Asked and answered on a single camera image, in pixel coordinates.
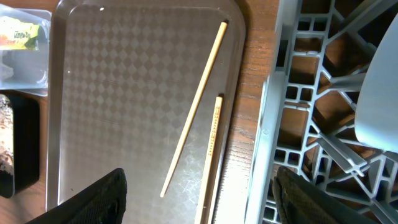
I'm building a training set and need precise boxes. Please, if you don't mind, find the dark brown tray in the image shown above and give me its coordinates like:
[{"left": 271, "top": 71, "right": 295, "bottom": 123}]
[{"left": 46, "top": 0, "right": 246, "bottom": 223}]

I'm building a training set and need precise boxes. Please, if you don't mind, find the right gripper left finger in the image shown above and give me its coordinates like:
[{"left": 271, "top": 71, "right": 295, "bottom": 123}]
[{"left": 28, "top": 168, "right": 127, "bottom": 224}]

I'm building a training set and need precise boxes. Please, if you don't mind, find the yellow snack wrapper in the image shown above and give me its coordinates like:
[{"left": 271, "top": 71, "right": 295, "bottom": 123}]
[{"left": 1, "top": 16, "right": 40, "bottom": 50}]

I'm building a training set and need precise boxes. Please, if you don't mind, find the clear plastic bin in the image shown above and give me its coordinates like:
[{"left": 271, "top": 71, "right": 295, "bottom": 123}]
[{"left": 1, "top": 4, "right": 52, "bottom": 96}]

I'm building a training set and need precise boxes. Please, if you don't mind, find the black plastic bin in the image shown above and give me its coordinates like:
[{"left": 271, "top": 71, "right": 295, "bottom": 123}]
[{"left": 1, "top": 93, "right": 40, "bottom": 198}]

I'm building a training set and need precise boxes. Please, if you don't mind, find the white bowl with rice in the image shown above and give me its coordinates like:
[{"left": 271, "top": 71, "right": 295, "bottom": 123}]
[{"left": 1, "top": 95, "right": 14, "bottom": 175}]

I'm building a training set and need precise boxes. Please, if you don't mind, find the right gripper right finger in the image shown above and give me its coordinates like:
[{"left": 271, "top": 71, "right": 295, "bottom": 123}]
[{"left": 272, "top": 167, "right": 374, "bottom": 224}]

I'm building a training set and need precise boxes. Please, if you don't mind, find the grey dishwasher rack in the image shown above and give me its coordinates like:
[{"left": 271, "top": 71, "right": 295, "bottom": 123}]
[{"left": 244, "top": 1, "right": 397, "bottom": 223}]

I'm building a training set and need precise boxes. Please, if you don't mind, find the wooden chopstick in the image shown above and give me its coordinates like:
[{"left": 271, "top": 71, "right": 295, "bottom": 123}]
[
  {"left": 160, "top": 22, "right": 228, "bottom": 198},
  {"left": 194, "top": 96, "right": 223, "bottom": 224}
]

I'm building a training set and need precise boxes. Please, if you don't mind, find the light blue bowl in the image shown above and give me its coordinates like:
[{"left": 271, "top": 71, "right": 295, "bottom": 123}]
[{"left": 354, "top": 17, "right": 397, "bottom": 153}]

